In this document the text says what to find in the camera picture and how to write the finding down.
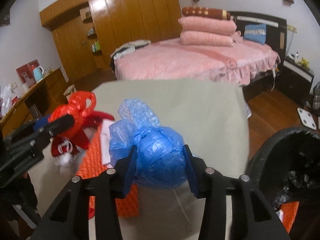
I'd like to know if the red knit garment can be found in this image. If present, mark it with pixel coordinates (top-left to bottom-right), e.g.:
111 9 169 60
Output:
51 111 115 158

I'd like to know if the blue plastic bag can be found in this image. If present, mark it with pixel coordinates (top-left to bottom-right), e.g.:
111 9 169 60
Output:
109 99 187 189

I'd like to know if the grey white sock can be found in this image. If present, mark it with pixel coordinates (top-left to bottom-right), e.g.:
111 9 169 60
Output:
55 151 86 176

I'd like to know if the orange foam net sleeve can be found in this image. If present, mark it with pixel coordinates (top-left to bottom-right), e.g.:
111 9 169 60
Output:
75 129 140 218

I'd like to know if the red plastic bag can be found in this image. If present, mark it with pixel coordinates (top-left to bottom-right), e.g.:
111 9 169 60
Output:
48 91 97 139

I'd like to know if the black lined trash bin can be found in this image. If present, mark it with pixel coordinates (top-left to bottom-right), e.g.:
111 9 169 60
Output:
246 127 319 239

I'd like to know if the wooden side desk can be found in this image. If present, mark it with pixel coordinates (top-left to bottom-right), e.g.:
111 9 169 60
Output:
1 68 67 136

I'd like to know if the small white wooden stool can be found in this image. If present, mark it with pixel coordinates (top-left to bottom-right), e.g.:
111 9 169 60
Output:
63 85 77 100

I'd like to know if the light blue electric kettle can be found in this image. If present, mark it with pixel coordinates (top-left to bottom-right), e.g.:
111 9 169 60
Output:
33 66 44 82

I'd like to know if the beige table cloth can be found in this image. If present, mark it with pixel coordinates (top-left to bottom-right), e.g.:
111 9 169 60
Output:
32 79 249 239

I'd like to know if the wooden wardrobe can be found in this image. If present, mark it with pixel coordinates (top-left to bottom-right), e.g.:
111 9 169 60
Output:
40 0 181 82

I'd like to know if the clothes pile on bed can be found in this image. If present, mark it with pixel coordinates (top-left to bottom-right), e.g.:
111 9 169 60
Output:
110 40 151 67

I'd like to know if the pink covered bed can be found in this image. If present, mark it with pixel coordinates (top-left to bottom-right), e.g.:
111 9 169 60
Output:
114 38 281 86

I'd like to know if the white bathroom scale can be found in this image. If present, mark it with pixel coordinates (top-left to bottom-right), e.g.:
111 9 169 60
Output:
297 107 317 131

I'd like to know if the lower pink folded quilt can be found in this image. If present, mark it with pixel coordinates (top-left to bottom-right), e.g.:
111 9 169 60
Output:
180 31 233 47

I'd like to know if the pink folded quilt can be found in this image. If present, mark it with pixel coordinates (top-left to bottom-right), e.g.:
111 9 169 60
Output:
178 16 237 36
180 31 233 47

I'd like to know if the dark nightstand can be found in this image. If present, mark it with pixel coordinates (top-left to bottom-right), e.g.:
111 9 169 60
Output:
276 57 314 106

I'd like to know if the plaid cloth covered chair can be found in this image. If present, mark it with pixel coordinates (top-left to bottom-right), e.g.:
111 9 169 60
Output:
312 82 320 116

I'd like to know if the upper pink folded quilt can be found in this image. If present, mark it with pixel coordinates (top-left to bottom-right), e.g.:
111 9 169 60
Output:
178 16 237 36

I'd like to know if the blue cushion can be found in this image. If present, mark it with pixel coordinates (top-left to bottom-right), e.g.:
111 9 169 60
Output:
244 24 267 44

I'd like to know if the yellow plush toy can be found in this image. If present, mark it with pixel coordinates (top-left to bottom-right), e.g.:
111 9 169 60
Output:
299 58 309 69

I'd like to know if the brown dotted bolster pillow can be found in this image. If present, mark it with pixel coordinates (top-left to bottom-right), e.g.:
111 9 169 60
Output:
182 6 231 20

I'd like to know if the dark bed headboard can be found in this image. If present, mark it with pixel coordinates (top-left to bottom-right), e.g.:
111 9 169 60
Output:
229 11 287 63

